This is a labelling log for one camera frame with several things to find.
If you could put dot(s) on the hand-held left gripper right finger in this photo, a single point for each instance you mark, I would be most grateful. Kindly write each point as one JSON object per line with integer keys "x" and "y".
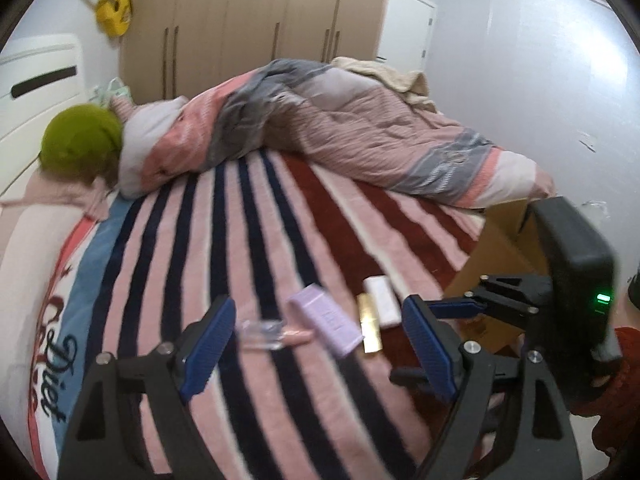
{"x": 430, "y": 347}

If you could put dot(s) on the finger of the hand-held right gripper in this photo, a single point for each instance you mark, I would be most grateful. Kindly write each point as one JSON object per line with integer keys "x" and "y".
{"x": 505, "y": 300}
{"x": 407, "y": 376}

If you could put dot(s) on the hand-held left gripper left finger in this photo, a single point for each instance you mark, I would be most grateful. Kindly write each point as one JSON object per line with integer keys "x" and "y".
{"x": 210, "y": 347}

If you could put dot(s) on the cardboard box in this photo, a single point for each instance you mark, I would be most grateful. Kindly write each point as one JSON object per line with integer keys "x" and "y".
{"x": 497, "y": 272}

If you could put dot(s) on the gold rectangular box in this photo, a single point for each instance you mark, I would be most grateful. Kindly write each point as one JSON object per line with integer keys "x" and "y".
{"x": 369, "y": 327}

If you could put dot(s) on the white rectangular box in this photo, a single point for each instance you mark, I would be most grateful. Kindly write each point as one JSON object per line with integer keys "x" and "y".
{"x": 382, "y": 300}

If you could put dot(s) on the lilac rectangular box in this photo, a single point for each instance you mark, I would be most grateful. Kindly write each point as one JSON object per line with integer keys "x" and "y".
{"x": 327, "y": 321}

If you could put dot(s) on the person's right forearm red sleeve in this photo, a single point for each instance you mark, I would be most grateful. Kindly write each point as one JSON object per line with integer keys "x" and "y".
{"x": 600, "y": 422}

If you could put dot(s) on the striped fleece blanket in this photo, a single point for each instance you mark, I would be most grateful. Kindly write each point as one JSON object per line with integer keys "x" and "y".
{"x": 280, "y": 240}

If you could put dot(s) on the white bed sheet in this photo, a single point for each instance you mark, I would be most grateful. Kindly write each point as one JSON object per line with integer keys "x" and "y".
{"x": 25, "y": 270}

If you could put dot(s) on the pink cloth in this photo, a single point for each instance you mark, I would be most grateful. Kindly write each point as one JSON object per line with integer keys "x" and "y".
{"x": 65, "y": 195}

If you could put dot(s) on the pink grey quilt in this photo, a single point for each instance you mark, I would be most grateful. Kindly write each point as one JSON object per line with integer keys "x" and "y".
{"x": 350, "y": 125}

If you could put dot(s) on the green plush cushion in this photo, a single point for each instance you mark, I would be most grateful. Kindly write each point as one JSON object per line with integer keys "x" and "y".
{"x": 80, "y": 140}

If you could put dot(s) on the beige blanket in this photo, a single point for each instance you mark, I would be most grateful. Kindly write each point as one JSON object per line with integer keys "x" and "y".
{"x": 387, "y": 77}

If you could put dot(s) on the green white bag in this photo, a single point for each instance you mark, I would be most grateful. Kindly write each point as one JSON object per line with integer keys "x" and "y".
{"x": 114, "y": 91}

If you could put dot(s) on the white door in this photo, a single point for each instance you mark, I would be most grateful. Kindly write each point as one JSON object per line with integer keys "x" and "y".
{"x": 407, "y": 30}

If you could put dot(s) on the white headboard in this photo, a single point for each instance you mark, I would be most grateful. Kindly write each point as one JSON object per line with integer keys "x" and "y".
{"x": 35, "y": 95}

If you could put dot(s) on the beige wardrobe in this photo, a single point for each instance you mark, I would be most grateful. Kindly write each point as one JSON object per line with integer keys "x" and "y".
{"x": 240, "y": 25}

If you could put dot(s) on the yellow ukulele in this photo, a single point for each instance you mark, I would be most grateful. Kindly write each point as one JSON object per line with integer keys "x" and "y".
{"x": 112, "y": 10}

